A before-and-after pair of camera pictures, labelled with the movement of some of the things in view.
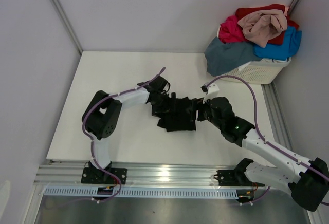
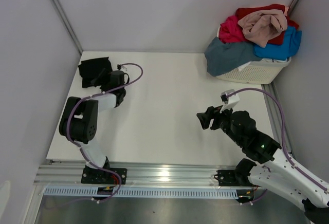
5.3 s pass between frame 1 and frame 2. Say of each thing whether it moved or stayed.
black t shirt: moved
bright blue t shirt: stayed
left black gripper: moved
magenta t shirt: stayed
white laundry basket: stayed
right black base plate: stayed
